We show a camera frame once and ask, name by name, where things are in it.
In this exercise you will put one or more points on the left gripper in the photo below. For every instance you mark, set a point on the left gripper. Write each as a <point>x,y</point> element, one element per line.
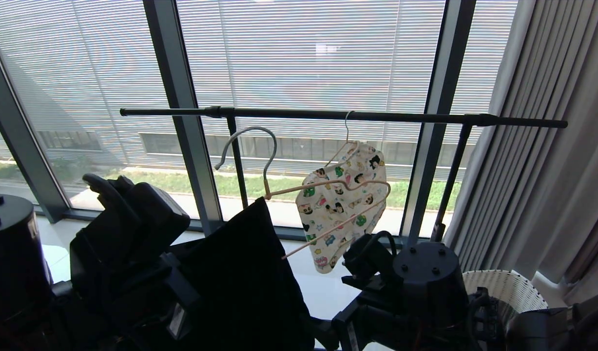
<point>167,302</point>

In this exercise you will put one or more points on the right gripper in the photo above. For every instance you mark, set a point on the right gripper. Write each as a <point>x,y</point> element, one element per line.
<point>367,326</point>

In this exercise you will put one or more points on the black garment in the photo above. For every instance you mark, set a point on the black garment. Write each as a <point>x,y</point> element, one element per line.
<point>240,282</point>

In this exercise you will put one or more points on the cream printed garment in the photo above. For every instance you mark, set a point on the cream printed garment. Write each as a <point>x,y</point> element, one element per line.
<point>337,204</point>

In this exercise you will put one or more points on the pink clothes hanger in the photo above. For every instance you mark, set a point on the pink clothes hanger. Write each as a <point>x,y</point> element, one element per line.
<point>346,126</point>
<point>267,191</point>

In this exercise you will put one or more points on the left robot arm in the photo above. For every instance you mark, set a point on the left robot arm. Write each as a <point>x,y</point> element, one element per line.
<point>11,253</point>

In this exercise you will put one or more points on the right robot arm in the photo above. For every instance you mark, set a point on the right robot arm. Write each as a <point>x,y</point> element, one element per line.
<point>425,282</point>

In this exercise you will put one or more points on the white laundry basket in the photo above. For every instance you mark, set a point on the white laundry basket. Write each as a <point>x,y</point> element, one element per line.
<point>503,287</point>

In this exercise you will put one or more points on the black clothes rack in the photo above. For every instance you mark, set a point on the black clothes rack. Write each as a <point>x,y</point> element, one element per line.
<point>303,114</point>

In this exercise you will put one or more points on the beige curtain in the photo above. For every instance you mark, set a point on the beige curtain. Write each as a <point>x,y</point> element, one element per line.
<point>547,146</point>

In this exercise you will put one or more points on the window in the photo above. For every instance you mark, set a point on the window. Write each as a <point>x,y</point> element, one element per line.
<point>303,48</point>

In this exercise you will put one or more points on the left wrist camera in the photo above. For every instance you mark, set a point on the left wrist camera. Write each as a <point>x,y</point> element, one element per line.
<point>138,224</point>

